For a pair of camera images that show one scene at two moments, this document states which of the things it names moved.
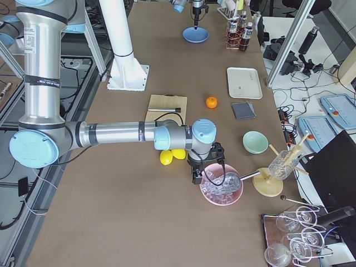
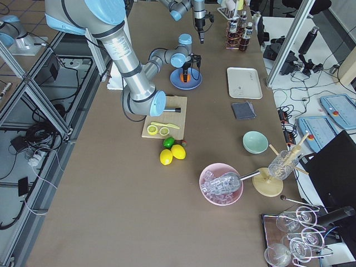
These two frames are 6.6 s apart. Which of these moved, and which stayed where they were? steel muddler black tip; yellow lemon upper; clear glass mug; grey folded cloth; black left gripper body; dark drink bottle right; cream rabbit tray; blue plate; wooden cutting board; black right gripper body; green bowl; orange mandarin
Moved: black left gripper body; orange mandarin; black right gripper body; blue plate
Stayed: green bowl; wooden cutting board; dark drink bottle right; cream rabbit tray; steel muddler black tip; grey folded cloth; clear glass mug; yellow lemon upper
